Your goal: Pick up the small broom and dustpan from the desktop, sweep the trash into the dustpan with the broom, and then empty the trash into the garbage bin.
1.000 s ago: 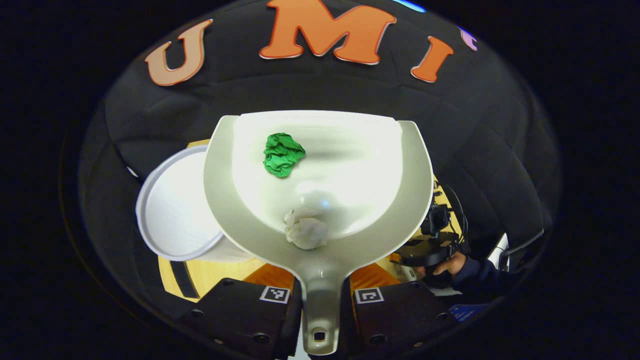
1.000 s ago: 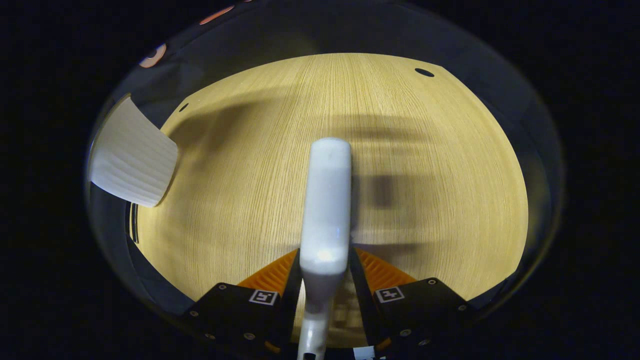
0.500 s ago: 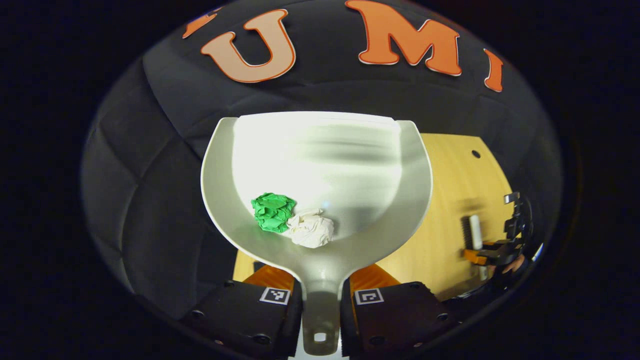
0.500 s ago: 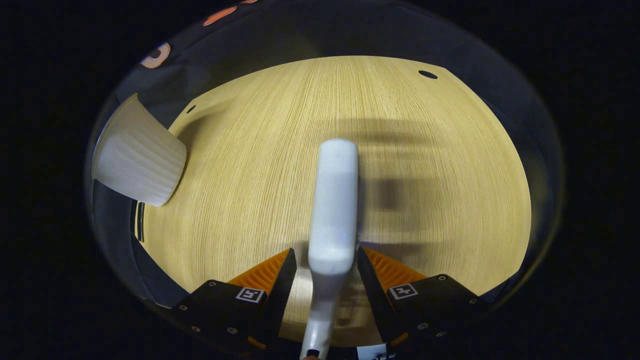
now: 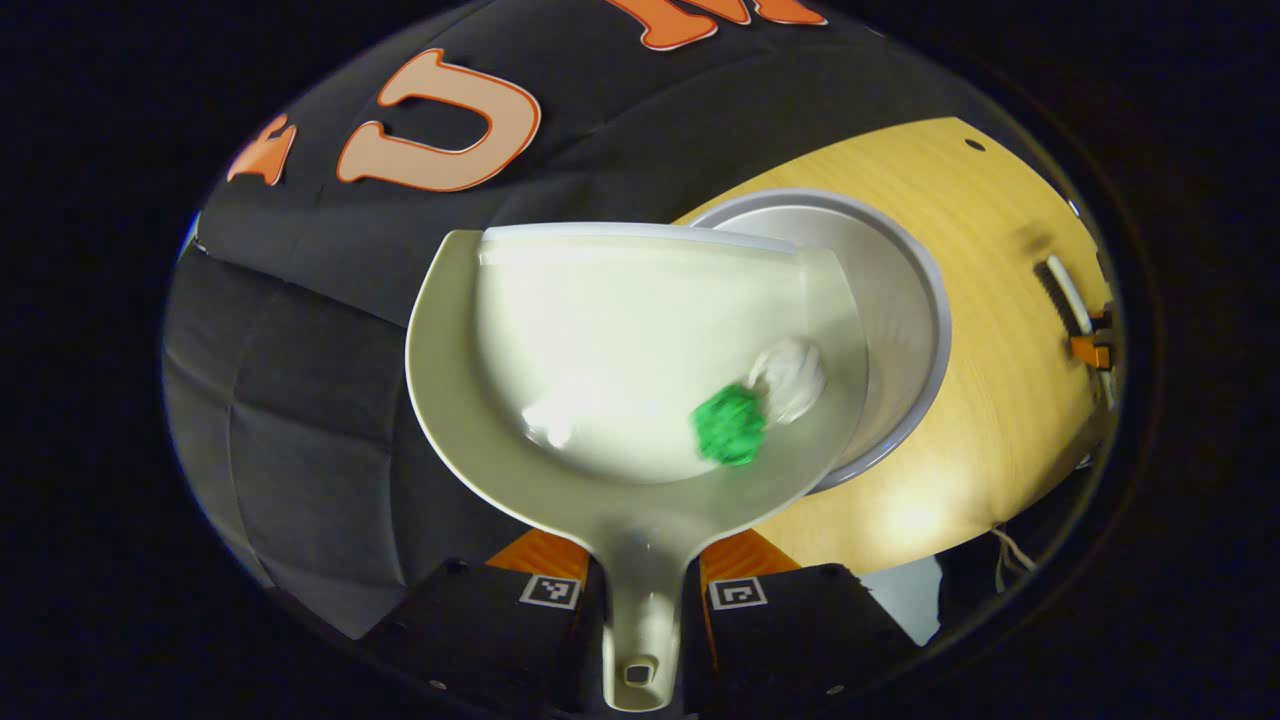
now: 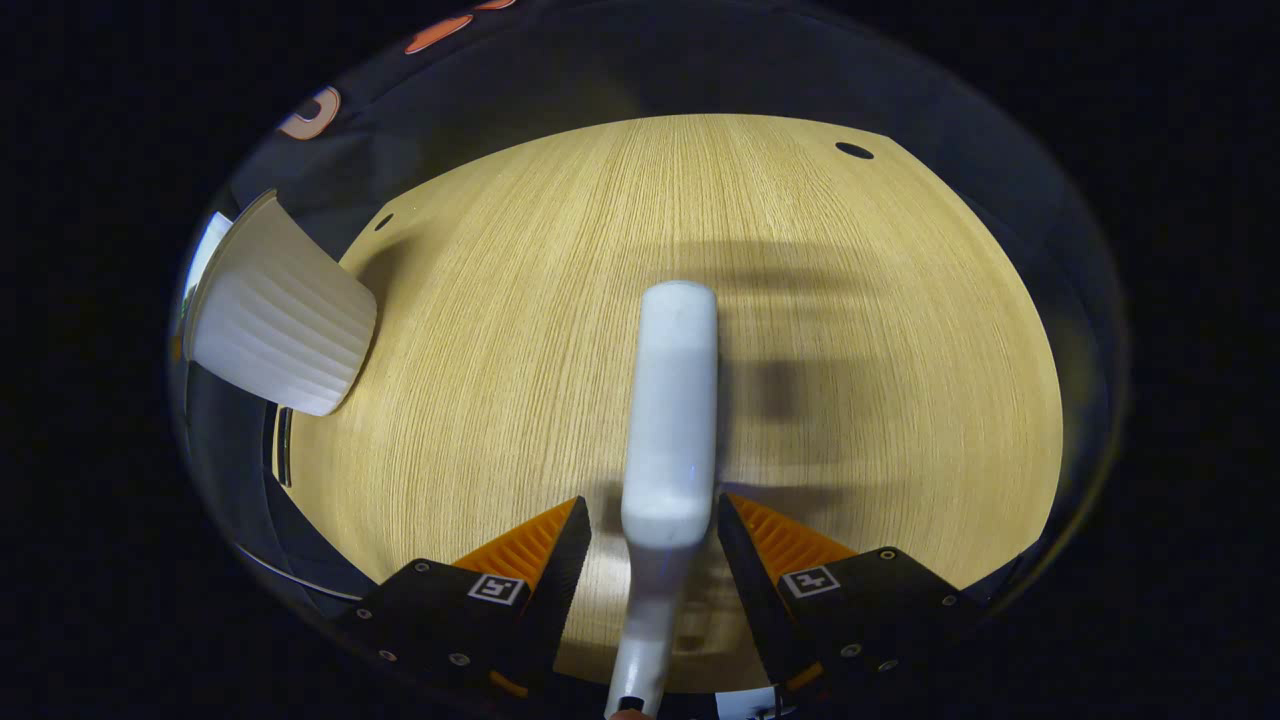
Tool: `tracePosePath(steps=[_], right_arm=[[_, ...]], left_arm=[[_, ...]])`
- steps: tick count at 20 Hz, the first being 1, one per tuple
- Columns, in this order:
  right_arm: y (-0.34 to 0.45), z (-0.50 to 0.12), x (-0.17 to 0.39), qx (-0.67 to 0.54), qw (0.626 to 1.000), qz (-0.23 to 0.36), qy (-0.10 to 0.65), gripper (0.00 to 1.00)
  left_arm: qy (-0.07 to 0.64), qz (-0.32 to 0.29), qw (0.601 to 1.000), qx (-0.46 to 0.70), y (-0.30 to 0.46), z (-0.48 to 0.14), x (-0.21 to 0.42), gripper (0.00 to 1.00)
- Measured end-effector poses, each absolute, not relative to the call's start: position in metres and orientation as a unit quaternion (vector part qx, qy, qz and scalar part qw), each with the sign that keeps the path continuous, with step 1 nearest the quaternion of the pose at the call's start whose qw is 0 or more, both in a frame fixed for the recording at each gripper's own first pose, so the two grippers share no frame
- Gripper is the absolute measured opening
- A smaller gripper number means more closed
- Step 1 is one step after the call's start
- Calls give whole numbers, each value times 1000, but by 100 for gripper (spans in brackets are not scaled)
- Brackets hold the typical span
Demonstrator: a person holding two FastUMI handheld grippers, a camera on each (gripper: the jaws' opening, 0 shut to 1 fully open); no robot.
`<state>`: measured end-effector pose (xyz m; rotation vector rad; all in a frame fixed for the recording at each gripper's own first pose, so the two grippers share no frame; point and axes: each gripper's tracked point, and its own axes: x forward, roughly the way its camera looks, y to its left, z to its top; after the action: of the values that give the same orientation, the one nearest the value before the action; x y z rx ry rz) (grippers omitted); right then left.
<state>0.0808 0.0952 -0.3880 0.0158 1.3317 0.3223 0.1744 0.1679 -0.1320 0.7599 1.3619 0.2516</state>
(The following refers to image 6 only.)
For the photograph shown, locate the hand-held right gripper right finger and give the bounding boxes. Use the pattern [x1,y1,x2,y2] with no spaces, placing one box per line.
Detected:
[715,491,988,693]

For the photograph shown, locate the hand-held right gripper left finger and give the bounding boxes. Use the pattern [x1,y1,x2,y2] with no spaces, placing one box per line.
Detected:
[334,496,593,701]

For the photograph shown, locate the white ribbed garbage bin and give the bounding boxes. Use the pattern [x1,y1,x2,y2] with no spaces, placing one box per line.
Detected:
[184,189,380,419]

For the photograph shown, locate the small white broom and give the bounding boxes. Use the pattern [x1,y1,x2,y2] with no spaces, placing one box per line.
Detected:
[604,279,722,720]

